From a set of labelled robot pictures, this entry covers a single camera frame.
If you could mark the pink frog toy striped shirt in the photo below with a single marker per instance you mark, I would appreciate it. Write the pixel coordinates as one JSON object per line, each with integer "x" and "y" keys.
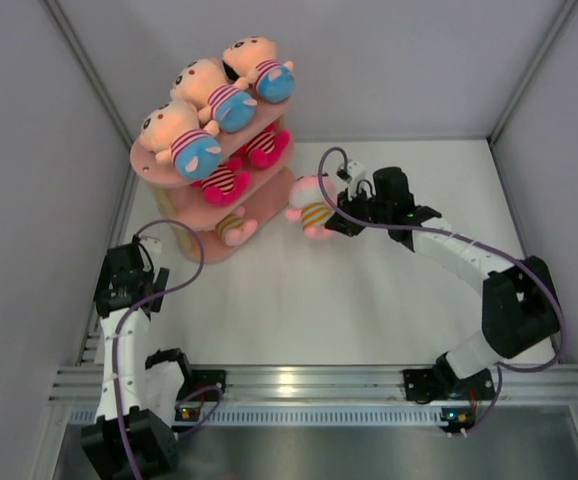
{"x": 234, "y": 229}

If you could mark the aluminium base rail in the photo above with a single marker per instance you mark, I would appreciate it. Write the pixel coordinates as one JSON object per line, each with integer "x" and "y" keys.
{"x": 373, "y": 384}

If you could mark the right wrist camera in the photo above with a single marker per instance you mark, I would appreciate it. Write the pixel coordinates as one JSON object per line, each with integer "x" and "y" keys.
{"x": 351, "y": 172}

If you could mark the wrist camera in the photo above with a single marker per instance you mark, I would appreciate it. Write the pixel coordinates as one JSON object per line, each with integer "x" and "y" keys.
{"x": 351, "y": 172}
{"x": 151, "y": 249}

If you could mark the white panda toy yellow glasses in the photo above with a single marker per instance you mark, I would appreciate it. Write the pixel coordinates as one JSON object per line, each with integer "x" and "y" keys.
{"x": 225, "y": 185}

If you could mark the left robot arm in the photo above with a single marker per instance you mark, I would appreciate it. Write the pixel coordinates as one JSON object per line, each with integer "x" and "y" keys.
{"x": 131, "y": 436}

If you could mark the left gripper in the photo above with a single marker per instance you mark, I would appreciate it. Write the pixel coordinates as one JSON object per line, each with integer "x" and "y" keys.
{"x": 159, "y": 282}

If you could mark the white slotted cable duct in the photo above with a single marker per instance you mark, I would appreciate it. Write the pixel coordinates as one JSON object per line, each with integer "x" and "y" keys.
{"x": 232, "y": 416}

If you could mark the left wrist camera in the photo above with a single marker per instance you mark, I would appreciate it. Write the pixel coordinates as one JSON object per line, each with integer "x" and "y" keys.
{"x": 151, "y": 249}

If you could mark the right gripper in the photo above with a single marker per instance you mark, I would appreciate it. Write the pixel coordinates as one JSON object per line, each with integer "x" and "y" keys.
{"x": 346, "y": 202}

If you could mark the pink wooden shelf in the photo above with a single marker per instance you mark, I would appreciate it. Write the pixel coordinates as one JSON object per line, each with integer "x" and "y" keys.
{"x": 267, "y": 194}

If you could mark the black-haired boy doll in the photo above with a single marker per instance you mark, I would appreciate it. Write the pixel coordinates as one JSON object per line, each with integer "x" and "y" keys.
{"x": 255, "y": 59}

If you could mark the peach pig toy blue shorts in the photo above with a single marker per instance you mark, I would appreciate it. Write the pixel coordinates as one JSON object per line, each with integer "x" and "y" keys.
{"x": 204, "y": 84}

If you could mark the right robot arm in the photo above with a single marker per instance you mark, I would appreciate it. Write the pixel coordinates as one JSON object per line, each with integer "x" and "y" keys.
{"x": 519, "y": 305}

